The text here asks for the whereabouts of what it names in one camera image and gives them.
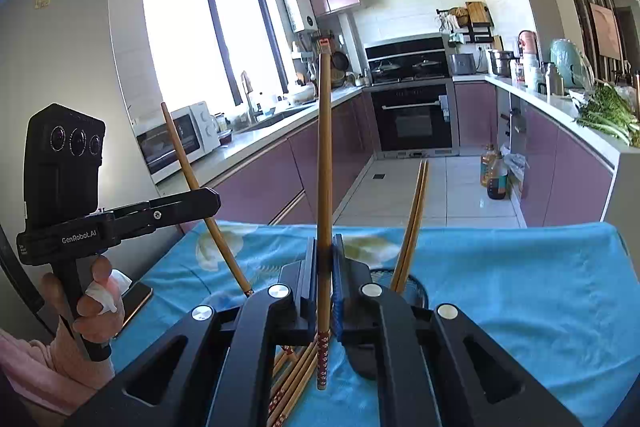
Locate person's left forearm pink sleeve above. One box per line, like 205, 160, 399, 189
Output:
0, 322, 118, 415

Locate bunch of green vegetables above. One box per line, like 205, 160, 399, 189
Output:
571, 83, 640, 148

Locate red-patterned bamboo chopstick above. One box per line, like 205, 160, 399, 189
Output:
316, 49, 334, 390
397, 160, 431, 294
160, 102, 256, 298
390, 159, 427, 292

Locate bunch of patterned bamboo chopsticks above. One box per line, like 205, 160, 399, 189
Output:
267, 342, 321, 427

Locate wooden cutting board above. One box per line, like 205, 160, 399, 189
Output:
465, 1, 489, 26

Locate clear plastic bag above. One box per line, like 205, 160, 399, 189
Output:
501, 146, 529, 182

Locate person's left hand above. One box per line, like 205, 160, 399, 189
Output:
40, 254, 126, 348

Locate blue floral tablecloth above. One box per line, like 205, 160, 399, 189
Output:
112, 219, 633, 427

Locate black built-in oven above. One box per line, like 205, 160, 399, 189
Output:
369, 81, 457, 156

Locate purple lower kitchen cabinets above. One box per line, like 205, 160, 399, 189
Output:
160, 86, 377, 230
452, 74, 623, 229

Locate kitchen window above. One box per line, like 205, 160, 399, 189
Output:
140, 0, 292, 130

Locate white pot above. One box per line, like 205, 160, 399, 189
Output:
286, 82, 318, 104

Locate yellow cooking oil bottle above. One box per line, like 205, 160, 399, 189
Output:
479, 144, 501, 188

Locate framed wall picture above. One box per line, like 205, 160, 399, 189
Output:
589, 2, 624, 61

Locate grey refrigerator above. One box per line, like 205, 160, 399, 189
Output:
0, 0, 168, 338

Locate pink electric kettle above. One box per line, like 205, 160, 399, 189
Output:
517, 30, 540, 58

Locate black wall rack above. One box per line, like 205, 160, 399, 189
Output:
436, 7, 497, 46

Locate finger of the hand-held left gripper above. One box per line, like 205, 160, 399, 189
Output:
112, 188, 222, 241

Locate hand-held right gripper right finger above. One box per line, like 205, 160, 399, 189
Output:
331, 234, 585, 427

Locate black range hood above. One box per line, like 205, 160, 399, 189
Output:
364, 34, 451, 65

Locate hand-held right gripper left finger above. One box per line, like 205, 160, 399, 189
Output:
60, 237, 321, 427

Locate white water heater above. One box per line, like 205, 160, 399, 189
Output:
281, 0, 319, 34

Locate stainless steel stockpot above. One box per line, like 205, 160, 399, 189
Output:
485, 49, 517, 78

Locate white tissue wad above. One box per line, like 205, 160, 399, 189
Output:
84, 271, 132, 314

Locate dark sauce bottle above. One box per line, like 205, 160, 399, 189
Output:
487, 151, 510, 200

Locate white microwave oven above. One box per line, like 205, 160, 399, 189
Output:
135, 100, 221, 186

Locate metal sink faucet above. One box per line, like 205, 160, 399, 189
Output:
239, 70, 262, 124

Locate black mesh utensil holder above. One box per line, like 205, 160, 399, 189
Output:
371, 268, 430, 308

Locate smartphone with brown case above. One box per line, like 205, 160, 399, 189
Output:
112, 282, 154, 341

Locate pale green round appliance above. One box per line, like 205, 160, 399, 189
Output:
550, 38, 592, 82

